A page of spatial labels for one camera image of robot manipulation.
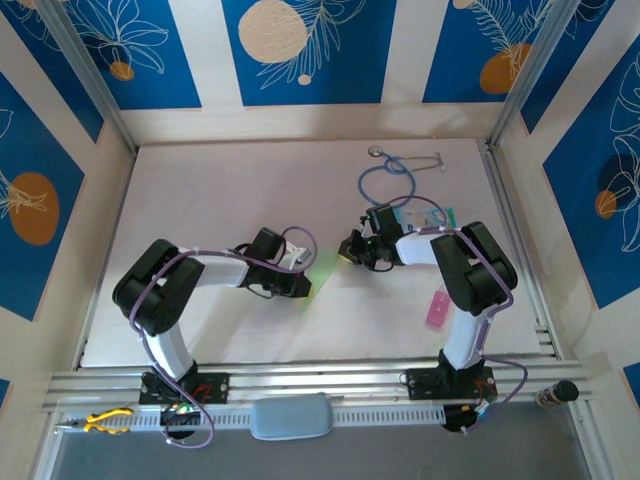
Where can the light green paper sheet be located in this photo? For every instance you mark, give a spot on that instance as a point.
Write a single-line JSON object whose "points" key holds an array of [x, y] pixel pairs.
{"points": [[322, 272]]}

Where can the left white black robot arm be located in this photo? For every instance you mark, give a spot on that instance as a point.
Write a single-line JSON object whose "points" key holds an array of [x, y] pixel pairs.
{"points": [[220, 267]]}

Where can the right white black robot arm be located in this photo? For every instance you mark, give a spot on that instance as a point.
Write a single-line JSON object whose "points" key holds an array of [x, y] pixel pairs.
{"points": [[417, 247]]}

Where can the light blue wipes packet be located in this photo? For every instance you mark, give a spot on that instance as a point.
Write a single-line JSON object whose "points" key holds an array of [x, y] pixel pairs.
{"points": [[448, 217]]}

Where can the blue stethoscope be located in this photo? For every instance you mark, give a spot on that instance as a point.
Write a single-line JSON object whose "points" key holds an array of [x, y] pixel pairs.
{"points": [[375, 150]]}

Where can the pink plastic case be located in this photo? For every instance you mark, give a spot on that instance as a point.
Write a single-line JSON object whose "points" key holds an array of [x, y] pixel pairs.
{"points": [[437, 310]]}

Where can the grey blue pouch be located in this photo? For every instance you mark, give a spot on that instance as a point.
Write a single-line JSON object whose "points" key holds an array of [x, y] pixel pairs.
{"points": [[292, 417]]}

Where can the grey metal panel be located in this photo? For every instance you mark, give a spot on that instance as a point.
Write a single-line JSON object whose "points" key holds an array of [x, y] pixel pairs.
{"points": [[350, 460]]}

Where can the black electronics module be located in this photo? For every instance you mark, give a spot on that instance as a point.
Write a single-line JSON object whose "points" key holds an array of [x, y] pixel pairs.
{"points": [[175, 417], [455, 422]]}

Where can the small dark capped bottle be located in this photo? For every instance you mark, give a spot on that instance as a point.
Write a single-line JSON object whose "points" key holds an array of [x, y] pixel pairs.
{"points": [[565, 391]]}

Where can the aluminium mounting rail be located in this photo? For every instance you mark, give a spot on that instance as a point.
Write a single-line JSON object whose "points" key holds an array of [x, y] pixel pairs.
{"points": [[310, 380]]}

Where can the aluminium side rail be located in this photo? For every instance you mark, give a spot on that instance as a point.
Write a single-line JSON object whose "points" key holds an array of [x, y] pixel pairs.
{"points": [[500, 190]]}

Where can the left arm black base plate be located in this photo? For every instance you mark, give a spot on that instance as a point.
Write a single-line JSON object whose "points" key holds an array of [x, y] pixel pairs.
{"points": [[215, 387]]}

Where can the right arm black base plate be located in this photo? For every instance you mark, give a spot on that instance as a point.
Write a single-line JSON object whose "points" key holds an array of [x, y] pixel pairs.
{"points": [[425, 384]]}

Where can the aluminium frame post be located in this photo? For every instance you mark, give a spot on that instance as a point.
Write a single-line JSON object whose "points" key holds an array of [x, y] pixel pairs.
{"points": [[95, 90], [520, 85]]}

